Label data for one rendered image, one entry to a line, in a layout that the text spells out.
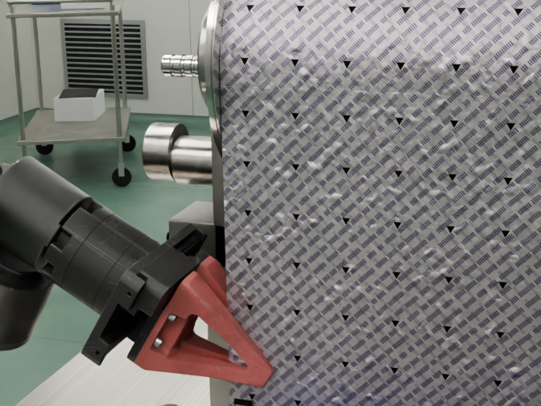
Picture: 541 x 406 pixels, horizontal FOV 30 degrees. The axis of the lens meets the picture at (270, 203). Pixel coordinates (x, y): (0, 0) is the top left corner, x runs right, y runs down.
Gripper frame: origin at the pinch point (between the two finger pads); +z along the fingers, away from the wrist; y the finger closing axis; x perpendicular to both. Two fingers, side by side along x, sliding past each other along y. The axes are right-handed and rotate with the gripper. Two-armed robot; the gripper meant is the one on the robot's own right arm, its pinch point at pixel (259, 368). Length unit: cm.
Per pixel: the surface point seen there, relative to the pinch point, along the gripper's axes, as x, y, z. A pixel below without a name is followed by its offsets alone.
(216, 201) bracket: 4.5, -7.0, -8.7
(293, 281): 6.3, 0.3, -1.1
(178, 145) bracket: 5.7, -8.4, -13.2
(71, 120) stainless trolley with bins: -198, -427, -181
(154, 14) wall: -163, -556, -210
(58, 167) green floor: -226, -425, -176
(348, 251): 9.8, 0.2, 0.7
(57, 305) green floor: -174, -243, -86
